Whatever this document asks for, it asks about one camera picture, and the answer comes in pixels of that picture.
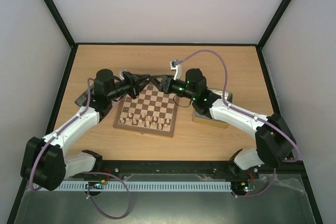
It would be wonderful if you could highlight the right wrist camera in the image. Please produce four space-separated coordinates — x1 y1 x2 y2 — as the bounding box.
170 59 182 80

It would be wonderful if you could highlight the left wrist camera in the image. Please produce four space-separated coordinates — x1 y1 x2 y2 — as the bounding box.
119 69 129 81

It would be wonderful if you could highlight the light chess pawn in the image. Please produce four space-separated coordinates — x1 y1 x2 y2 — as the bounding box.
125 118 132 125

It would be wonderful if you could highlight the silver tin with dark pieces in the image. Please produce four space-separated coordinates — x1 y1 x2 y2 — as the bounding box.
75 84 95 107

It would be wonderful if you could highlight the gold tin with light pieces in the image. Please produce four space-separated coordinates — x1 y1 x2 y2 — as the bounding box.
192 89 233 129

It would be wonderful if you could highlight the wooden chess board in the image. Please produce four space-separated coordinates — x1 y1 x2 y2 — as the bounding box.
113 83 177 137

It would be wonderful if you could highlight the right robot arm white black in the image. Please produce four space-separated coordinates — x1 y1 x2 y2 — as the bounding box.
150 68 300 178

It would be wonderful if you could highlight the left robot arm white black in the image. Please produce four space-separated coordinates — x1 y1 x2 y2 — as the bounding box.
20 69 150 191

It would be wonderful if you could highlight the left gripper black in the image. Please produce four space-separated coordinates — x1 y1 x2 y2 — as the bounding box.
108 71 151 101

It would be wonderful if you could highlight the purple cable loop front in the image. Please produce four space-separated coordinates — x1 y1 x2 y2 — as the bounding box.
85 171 132 221

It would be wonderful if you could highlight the black aluminium frame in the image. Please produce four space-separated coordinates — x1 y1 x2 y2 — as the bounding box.
5 0 325 224

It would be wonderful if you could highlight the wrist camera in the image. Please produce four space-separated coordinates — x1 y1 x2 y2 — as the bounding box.
119 69 129 81
170 59 182 80

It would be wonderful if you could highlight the light blue cable duct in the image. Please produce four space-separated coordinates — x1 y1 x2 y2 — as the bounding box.
56 180 233 193

